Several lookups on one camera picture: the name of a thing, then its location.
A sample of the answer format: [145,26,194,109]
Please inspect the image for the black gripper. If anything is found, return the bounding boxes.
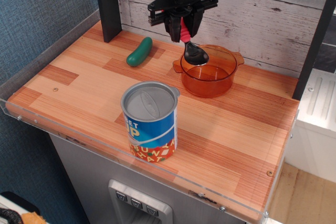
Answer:
[148,0,218,42]

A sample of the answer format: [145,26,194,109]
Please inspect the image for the red handled metal spoon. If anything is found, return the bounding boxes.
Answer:
[180,18,209,66]

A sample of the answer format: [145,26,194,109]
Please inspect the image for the orange transparent plastic pot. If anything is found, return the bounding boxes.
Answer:
[173,45,244,98]

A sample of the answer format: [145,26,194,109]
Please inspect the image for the green toy cucumber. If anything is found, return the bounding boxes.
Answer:
[126,37,153,67]

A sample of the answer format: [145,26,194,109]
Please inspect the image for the blue soup can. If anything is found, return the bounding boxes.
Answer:
[121,81,180,163]

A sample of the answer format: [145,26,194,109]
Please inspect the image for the white toy sink unit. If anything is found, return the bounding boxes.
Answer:
[285,69,335,182]

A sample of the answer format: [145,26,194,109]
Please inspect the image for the clear acrylic table guard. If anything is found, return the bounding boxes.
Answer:
[0,8,300,224]

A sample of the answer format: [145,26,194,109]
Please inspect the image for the grey toy fridge cabinet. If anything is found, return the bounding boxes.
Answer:
[48,132,247,224]

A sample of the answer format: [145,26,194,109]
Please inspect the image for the silver ice dispenser panel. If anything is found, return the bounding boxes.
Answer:
[108,179,173,223]

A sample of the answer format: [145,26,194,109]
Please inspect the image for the orange black object corner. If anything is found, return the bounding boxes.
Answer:
[1,191,48,223]

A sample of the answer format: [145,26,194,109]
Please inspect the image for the dark grey left post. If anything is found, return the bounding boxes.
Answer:
[98,0,122,42]

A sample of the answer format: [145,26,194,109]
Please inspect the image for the dark grey post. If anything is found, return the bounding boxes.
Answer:
[98,0,122,42]
[292,0,335,101]

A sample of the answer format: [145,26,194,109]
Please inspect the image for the dark grey right post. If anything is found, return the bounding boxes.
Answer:
[292,0,335,101]

